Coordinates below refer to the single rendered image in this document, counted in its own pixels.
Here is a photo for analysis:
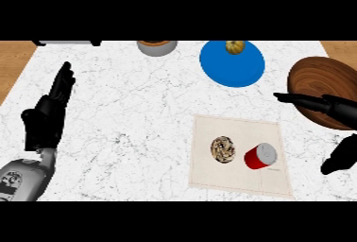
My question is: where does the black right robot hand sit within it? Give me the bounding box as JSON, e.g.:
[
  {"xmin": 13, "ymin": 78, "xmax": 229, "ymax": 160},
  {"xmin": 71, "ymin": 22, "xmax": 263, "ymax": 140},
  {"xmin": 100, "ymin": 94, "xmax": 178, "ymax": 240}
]
[{"xmin": 271, "ymin": 92, "xmax": 357, "ymax": 176}]

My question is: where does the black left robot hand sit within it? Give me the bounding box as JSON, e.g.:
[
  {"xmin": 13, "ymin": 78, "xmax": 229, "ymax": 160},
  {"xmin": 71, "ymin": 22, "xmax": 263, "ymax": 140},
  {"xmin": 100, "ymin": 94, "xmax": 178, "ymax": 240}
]
[{"xmin": 19, "ymin": 60, "xmax": 77, "ymax": 152}]

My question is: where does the brown wooden bowl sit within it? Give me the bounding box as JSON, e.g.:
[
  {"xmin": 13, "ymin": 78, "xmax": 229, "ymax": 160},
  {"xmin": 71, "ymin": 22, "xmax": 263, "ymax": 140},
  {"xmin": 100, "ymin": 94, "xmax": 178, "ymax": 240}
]
[{"xmin": 286, "ymin": 56, "xmax": 357, "ymax": 131}]

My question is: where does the red can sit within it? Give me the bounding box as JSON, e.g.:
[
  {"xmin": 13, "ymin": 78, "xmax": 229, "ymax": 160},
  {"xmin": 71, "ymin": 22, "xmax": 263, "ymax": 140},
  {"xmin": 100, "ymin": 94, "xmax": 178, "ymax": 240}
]
[{"xmin": 242, "ymin": 142, "xmax": 279, "ymax": 170}]

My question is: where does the beige placemat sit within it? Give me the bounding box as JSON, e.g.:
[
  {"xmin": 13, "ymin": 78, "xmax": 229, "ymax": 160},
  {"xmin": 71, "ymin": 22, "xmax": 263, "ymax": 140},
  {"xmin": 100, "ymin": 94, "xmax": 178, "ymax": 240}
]
[{"xmin": 187, "ymin": 113, "xmax": 295, "ymax": 200}]

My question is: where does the white and black appliance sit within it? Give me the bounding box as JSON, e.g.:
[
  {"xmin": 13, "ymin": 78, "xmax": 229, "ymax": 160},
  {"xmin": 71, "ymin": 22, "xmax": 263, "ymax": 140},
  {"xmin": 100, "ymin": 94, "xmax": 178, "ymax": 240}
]
[{"xmin": 31, "ymin": 41, "xmax": 103, "ymax": 47}]

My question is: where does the blue plate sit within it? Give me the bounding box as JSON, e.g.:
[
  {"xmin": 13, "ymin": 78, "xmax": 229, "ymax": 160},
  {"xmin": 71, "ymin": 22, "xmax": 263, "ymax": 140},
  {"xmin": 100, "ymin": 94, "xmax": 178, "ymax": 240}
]
[{"xmin": 198, "ymin": 41, "xmax": 267, "ymax": 88}]

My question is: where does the brown speckled cookie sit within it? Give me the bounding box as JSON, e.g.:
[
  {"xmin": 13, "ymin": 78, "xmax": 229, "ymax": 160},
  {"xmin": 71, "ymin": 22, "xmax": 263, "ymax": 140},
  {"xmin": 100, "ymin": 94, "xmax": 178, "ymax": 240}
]
[{"xmin": 209, "ymin": 135, "xmax": 237, "ymax": 164}]

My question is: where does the yellow-brown squash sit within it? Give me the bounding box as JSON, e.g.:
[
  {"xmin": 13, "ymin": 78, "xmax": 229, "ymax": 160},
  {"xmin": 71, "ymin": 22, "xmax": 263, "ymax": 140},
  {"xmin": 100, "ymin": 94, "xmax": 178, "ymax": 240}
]
[{"xmin": 224, "ymin": 41, "xmax": 245, "ymax": 56}]

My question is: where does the grey pot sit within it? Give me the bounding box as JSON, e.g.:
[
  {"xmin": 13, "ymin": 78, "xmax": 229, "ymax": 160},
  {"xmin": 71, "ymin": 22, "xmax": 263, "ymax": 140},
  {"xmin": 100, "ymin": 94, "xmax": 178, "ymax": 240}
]
[{"xmin": 136, "ymin": 41, "xmax": 178, "ymax": 58}]

